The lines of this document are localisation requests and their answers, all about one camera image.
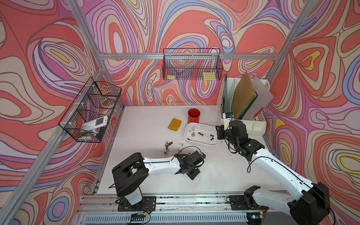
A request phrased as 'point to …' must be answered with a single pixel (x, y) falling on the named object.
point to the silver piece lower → (165, 152)
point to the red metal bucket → (193, 116)
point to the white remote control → (98, 123)
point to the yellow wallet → (175, 124)
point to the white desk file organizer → (256, 125)
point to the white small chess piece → (181, 144)
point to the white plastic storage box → (204, 129)
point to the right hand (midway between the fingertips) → (218, 130)
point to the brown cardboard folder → (243, 93)
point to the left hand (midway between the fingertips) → (197, 173)
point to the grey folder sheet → (264, 98)
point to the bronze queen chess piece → (200, 133)
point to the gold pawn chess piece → (193, 134)
